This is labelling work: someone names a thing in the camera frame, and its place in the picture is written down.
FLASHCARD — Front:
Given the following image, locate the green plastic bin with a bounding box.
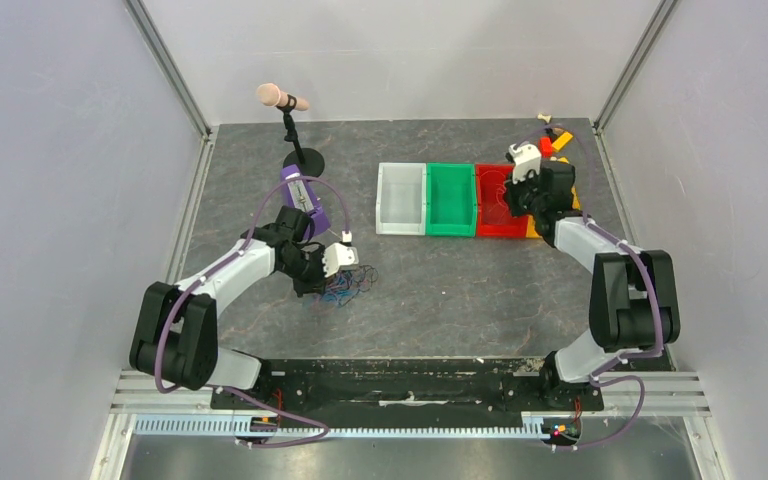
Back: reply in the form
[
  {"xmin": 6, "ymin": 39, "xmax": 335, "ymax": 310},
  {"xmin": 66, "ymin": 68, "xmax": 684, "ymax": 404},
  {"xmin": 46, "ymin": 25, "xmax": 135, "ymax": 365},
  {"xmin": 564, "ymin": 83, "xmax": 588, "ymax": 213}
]
[{"xmin": 425, "ymin": 163, "xmax": 478, "ymax": 237}]

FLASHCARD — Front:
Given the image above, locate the yellow toy block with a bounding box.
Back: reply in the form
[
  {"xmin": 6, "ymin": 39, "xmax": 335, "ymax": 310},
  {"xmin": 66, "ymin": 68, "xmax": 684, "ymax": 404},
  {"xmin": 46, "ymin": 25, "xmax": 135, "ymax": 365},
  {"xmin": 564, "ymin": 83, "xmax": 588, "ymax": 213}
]
[{"xmin": 552, "ymin": 131, "xmax": 574, "ymax": 152}]

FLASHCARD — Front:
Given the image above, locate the black cable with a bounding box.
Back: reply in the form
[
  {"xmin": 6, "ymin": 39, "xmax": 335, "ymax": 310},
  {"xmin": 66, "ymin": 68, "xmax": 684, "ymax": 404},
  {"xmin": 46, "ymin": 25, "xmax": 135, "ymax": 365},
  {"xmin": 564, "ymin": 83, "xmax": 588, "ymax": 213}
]
[{"xmin": 317, "ymin": 264, "xmax": 380, "ymax": 309}]

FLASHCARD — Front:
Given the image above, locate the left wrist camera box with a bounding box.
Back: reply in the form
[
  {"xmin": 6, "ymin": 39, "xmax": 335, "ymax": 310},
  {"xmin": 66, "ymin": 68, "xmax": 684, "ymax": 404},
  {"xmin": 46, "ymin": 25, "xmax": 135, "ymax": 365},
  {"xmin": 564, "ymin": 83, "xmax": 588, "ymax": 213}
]
[{"xmin": 322, "ymin": 243, "xmax": 359, "ymax": 277}]

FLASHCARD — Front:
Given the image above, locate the right purple hose cable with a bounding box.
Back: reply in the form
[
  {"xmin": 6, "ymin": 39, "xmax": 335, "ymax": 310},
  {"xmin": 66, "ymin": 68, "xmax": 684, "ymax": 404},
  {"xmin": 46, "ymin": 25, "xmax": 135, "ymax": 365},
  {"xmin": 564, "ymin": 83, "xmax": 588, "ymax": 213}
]
[{"xmin": 513, "ymin": 124, "xmax": 664, "ymax": 452}]

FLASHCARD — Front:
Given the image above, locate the white comb cable duct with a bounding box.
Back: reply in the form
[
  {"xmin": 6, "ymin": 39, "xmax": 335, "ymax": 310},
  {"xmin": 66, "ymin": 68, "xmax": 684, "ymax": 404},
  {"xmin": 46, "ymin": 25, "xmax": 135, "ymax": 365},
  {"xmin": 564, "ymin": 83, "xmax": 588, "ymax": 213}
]
[{"xmin": 133, "ymin": 413, "xmax": 548, "ymax": 439}]

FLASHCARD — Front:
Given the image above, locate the left purple hose cable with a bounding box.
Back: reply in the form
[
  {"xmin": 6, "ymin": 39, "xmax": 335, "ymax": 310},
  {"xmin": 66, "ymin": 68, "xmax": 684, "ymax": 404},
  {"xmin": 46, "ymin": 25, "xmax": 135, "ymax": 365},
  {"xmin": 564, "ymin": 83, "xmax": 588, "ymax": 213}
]
[{"xmin": 153, "ymin": 175, "xmax": 353, "ymax": 450}]

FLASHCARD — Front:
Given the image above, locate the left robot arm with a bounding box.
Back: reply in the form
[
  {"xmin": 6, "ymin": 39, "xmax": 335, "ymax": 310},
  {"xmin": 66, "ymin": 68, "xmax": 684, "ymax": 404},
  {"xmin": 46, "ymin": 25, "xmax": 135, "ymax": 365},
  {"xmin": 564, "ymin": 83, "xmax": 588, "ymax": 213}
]
[{"xmin": 129, "ymin": 206, "xmax": 326, "ymax": 409}]

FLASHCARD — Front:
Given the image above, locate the purple hose cable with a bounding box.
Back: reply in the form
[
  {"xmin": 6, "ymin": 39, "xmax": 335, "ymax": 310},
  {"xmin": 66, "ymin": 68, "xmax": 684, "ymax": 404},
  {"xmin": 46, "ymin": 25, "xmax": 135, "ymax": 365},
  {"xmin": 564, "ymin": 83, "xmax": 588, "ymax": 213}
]
[
  {"xmin": 513, "ymin": 124, "xmax": 664, "ymax": 452},
  {"xmin": 153, "ymin": 175, "xmax": 353, "ymax": 450}
]

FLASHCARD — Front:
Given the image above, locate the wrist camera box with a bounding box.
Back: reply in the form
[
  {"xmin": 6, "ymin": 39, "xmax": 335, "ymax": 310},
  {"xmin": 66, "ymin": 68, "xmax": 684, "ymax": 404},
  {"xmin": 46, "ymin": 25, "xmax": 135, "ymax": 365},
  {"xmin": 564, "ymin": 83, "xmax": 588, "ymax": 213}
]
[
  {"xmin": 322, "ymin": 243, "xmax": 359, "ymax": 277},
  {"xmin": 508, "ymin": 142, "xmax": 542, "ymax": 184}
]

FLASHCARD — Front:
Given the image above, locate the red toy block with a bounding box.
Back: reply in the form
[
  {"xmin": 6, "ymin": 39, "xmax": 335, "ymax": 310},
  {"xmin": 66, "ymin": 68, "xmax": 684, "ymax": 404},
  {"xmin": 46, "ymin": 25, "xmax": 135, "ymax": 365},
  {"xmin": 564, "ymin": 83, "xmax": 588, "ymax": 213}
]
[{"xmin": 538, "ymin": 136, "xmax": 555, "ymax": 158}]

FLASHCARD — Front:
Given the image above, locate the yellow plastic bin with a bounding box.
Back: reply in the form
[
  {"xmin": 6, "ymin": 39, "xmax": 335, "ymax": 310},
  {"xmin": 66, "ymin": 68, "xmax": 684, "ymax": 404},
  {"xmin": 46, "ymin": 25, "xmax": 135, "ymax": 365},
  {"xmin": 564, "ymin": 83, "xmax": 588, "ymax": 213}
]
[{"xmin": 523, "ymin": 189, "xmax": 582, "ymax": 245}]

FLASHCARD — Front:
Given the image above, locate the pink microphone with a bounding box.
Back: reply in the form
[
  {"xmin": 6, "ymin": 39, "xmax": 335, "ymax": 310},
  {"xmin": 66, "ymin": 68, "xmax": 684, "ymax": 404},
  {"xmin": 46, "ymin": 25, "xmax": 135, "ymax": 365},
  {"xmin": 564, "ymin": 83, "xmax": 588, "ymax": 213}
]
[{"xmin": 256, "ymin": 83, "xmax": 310, "ymax": 111}]

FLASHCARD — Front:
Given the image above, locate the white plastic bin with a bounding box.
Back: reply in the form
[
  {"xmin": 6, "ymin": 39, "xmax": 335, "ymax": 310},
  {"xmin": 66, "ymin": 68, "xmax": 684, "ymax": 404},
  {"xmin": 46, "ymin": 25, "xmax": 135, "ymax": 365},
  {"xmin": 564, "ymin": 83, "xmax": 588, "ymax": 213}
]
[{"xmin": 375, "ymin": 162, "xmax": 427, "ymax": 236}]

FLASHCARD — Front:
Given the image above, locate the black microphone stand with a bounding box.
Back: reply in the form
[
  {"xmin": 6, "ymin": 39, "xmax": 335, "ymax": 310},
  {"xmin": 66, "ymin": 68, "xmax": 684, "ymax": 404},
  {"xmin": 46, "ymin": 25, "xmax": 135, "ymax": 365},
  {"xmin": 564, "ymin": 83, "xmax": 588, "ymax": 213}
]
[{"xmin": 282, "ymin": 109, "xmax": 325, "ymax": 177}]

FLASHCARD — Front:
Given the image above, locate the blue cable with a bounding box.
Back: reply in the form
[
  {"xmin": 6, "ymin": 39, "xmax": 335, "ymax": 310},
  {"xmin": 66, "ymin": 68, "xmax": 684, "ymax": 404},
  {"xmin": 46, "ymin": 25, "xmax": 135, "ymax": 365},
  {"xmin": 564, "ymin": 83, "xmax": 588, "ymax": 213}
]
[{"xmin": 311, "ymin": 274, "xmax": 365, "ymax": 311}]

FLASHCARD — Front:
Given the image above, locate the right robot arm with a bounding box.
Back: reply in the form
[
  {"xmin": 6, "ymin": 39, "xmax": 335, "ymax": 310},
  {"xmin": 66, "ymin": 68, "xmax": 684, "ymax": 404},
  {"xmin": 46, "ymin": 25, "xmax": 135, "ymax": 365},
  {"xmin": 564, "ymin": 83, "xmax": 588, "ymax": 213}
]
[{"xmin": 504, "ymin": 161, "xmax": 681, "ymax": 408}]

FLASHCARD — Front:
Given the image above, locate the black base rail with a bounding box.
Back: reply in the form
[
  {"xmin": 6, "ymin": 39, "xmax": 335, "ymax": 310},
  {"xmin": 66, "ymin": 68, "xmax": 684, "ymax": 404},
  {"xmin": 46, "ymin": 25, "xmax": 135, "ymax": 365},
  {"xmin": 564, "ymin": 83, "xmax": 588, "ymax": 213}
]
[{"xmin": 246, "ymin": 357, "xmax": 604, "ymax": 429}]

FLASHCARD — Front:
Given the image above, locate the pink cable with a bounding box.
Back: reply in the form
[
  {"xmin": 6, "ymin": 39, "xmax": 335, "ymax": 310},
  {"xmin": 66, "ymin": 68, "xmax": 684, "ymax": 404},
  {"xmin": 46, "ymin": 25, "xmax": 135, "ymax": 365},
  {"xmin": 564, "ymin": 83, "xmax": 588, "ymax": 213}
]
[{"xmin": 483, "ymin": 175, "xmax": 524, "ymax": 227}]

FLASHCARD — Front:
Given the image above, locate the purple metronome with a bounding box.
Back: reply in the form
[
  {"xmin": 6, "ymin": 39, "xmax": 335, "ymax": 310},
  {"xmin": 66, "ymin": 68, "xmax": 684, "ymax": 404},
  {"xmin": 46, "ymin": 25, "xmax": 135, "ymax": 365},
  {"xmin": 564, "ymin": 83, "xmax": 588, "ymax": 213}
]
[{"xmin": 280, "ymin": 164, "xmax": 331, "ymax": 239}]

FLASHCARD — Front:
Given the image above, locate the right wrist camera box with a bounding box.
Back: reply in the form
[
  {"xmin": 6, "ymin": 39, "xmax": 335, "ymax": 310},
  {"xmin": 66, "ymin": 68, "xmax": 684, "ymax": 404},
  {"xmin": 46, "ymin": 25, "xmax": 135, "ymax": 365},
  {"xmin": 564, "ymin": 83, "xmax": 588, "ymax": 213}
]
[{"xmin": 508, "ymin": 142, "xmax": 542, "ymax": 184}]

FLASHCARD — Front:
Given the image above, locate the red plastic bin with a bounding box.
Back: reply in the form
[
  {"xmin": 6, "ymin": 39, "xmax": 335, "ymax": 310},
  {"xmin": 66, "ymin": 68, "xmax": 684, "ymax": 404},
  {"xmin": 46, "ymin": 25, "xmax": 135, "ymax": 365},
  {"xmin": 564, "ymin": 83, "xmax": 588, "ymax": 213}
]
[{"xmin": 475, "ymin": 164, "xmax": 528, "ymax": 239}]

